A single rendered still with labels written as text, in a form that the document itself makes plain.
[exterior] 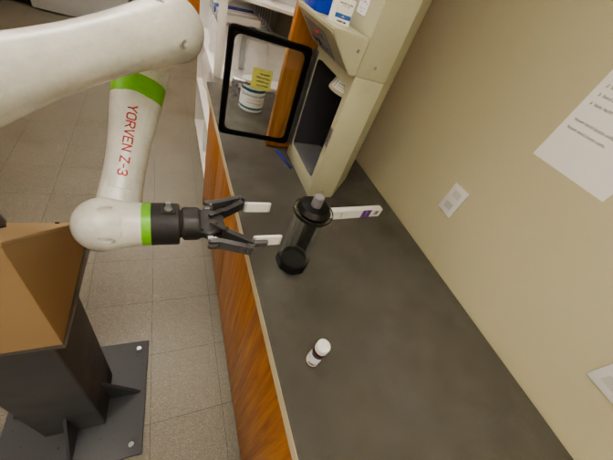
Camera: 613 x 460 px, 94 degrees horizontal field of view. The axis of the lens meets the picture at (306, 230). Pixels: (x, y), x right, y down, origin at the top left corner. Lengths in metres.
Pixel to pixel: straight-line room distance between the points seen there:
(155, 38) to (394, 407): 0.94
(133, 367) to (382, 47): 1.67
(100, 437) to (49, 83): 1.37
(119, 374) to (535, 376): 1.63
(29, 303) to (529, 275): 1.16
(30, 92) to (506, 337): 1.26
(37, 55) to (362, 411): 0.88
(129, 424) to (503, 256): 1.60
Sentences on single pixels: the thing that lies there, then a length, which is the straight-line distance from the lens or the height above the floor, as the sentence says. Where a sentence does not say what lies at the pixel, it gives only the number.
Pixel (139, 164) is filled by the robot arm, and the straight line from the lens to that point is 0.81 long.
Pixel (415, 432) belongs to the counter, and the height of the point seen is 0.94.
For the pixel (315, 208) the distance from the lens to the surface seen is 0.73.
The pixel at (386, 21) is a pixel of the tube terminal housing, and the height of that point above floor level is 1.56.
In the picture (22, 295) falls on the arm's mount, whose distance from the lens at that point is 0.63.
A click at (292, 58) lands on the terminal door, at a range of 1.24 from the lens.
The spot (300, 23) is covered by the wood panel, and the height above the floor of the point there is 1.44.
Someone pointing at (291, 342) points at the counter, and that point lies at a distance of 0.77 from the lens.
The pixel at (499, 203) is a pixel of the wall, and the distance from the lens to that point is 1.10.
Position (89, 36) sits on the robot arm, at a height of 1.42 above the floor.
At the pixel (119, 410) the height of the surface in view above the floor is 0.02.
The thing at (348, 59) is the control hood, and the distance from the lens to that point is 0.95.
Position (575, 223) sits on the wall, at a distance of 1.01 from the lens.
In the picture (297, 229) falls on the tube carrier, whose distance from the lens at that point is 0.75.
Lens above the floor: 1.62
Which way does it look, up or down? 42 degrees down
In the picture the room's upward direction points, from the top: 24 degrees clockwise
